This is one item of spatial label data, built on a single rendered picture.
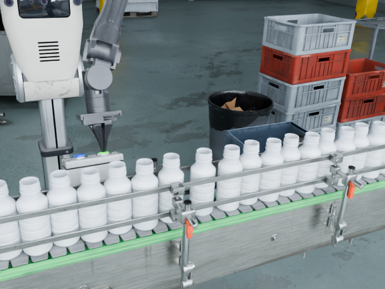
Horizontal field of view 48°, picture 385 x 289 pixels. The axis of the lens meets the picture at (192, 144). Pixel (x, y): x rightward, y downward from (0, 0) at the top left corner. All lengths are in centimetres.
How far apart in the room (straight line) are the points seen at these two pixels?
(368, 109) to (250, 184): 320
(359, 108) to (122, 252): 337
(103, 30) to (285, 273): 179
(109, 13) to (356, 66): 365
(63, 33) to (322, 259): 189
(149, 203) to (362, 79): 324
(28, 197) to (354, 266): 208
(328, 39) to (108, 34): 261
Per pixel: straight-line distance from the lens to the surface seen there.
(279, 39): 342
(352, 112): 407
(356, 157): 128
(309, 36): 335
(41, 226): 93
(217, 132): 291
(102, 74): 100
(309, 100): 354
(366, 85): 408
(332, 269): 260
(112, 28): 106
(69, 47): 141
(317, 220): 125
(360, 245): 284
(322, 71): 356
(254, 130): 174
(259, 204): 113
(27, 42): 139
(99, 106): 107
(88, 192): 92
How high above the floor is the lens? 160
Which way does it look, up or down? 25 degrees down
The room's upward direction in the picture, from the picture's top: 3 degrees clockwise
